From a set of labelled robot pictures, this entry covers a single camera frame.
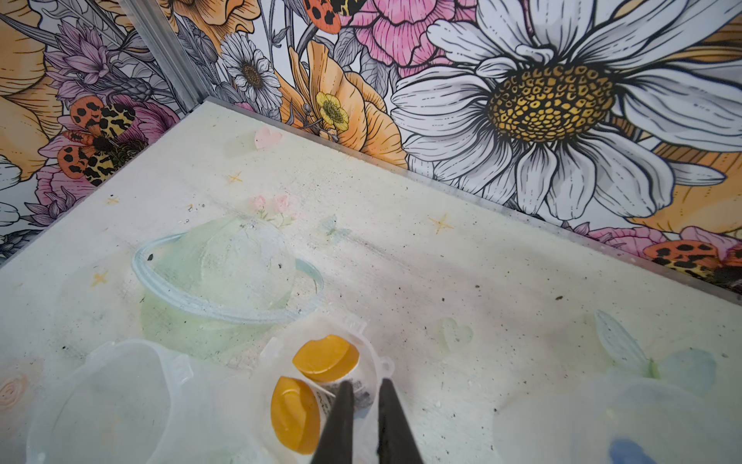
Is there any white bottle yellow cap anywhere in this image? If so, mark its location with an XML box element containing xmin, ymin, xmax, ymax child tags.
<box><xmin>292</xmin><ymin>334</ymin><xmax>374</xmax><ymax>411</ymax></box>
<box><xmin>270</xmin><ymin>376</ymin><xmax>335</xmax><ymax>455</ymax></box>

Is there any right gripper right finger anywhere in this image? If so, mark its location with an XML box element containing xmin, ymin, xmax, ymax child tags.
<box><xmin>377</xmin><ymin>378</ymin><xmax>423</xmax><ymax>464</ymax></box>

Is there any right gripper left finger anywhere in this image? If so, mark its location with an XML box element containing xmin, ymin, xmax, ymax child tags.
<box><xmin>311</xmin><ymin>381</ymin><xmax>355</xmax><ymax>464</ymax></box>

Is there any clear plastic cup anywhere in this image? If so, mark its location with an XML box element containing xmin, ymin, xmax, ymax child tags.
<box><xmin>25</xmin><ymin>338</ymin><xmax>198</xmax><ymax>464</ymax></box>
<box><xmin>251</xmin><ymin>314</ymin><xmax>394</xmax><ymax>463</ymax></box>
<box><xmin>493</xmin><ymin>375</ymin><xmax>741</xmax><ymax>463</ymax></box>

